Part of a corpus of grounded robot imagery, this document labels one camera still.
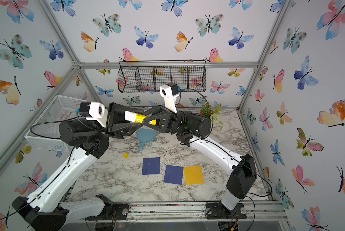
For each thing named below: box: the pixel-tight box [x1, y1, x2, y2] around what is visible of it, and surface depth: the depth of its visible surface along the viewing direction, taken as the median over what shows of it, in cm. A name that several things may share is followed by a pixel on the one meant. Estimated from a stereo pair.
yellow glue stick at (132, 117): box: [124, 110, 157, 126], surface depth 38 cm
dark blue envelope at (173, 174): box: [163, 164, 184, 185], surface depth 88 cm
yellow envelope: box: [183, 165, 205, 186], surface depth 88 cm
